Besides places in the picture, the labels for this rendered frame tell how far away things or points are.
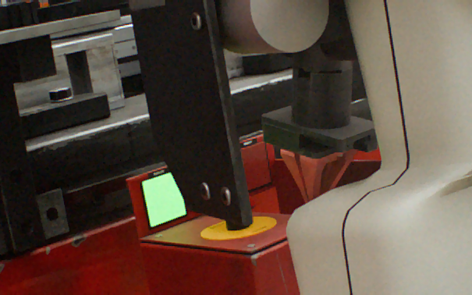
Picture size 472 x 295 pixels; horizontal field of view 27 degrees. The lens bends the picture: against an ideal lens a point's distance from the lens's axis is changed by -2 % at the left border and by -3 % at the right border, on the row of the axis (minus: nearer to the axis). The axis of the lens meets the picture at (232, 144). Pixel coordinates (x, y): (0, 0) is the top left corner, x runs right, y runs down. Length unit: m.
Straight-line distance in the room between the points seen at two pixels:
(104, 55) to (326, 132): 0.42
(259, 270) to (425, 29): 0.45
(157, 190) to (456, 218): 0.57
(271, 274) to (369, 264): 0.43
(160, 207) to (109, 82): 0.32
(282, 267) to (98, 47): 0.48
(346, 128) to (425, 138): 0.48
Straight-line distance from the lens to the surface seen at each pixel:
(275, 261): 0.88
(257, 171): 1.07
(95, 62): 1.26
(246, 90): 1.25
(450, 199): 0.44
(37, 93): 1.21
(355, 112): 1.39
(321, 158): 0.94
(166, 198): 0.99
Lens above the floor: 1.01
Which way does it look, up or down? 9 degrees down
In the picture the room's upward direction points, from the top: 10 degrees counter-clockwise
